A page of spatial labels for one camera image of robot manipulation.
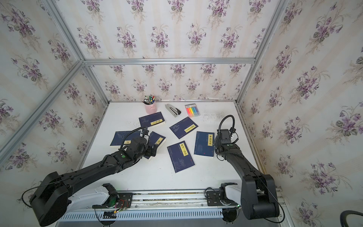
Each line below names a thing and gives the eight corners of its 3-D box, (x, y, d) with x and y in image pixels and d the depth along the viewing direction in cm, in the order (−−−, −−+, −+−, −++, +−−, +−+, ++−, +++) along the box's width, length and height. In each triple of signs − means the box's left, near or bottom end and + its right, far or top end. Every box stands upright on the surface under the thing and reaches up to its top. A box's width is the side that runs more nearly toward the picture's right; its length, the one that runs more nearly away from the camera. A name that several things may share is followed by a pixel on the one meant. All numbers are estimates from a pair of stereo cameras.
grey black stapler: (175, 117, 112) (175, 115, 110) (164, 106, 119) (164, 105, 117) (181, 113, 114) (181, 111, 112) (171, 103, 122) (170, 101, 120)
